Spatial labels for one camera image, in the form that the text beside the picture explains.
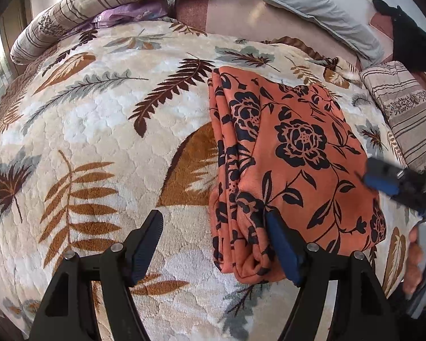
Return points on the pink bed sheet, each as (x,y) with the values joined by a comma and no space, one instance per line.
(234,17)

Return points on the person's right hand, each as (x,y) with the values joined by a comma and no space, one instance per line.
(413,263)

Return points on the orange floral print garment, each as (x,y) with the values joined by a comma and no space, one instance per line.
(298,142)

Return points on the striped floral quilt roll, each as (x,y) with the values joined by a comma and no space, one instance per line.
(74,7)

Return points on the striped beige pillow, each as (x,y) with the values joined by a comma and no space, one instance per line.
(404,113)

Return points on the cream leaf print blanket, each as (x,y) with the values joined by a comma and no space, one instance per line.
(110,113)

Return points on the black cloth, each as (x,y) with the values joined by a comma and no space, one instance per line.
(411,39)

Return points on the grey pillow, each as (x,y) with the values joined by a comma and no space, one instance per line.
(323,10)

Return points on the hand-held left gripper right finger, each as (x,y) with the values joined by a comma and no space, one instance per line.
(284,248)

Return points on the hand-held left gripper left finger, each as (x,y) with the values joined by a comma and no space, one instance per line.
(147,247)

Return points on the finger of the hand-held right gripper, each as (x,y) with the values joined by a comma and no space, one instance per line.
(381,179)

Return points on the purple floral cloth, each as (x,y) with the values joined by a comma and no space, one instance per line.
(135,12)

